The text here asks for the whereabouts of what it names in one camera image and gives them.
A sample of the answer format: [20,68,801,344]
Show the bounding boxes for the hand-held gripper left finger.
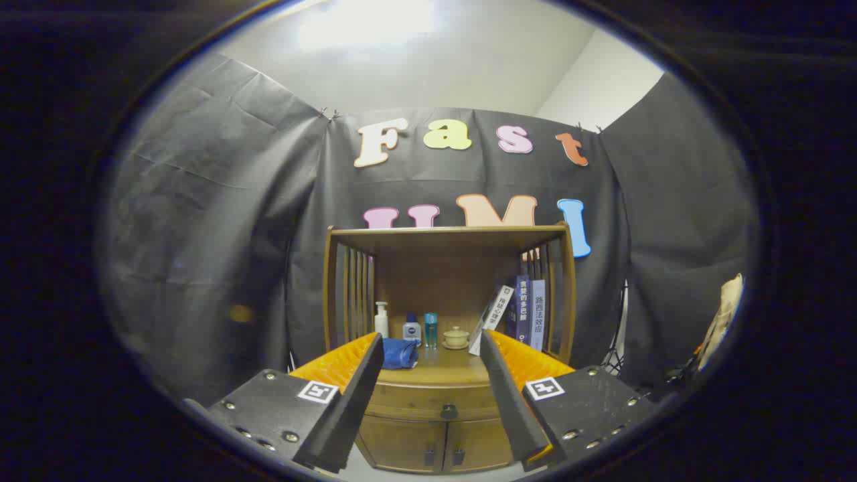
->
[184,331,386,475]

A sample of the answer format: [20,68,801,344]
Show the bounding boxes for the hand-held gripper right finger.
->
[479,328,660,473]

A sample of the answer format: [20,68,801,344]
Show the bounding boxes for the wooden drawer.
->
[365,382,501,422]

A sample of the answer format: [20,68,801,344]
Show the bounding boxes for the wooden cabinet door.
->
[443,418,515,469]
[358,418,446,473]

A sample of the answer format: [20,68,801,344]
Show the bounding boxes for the wooden countertop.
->
[378,345,493,388]

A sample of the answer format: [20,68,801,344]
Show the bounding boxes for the wooden cabinet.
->
[323,223,578,475]

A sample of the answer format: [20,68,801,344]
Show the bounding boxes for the blue folded towel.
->
[382,337,421,370]

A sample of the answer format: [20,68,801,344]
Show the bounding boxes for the white book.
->
[469,285,515,355]

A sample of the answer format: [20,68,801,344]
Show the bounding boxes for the pale grey book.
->
[529,279,546,351]

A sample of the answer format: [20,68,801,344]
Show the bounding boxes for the dark blue book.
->
[503,273,532,342]

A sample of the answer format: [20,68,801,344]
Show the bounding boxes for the beige hanging cloth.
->
[696,273,745,372]

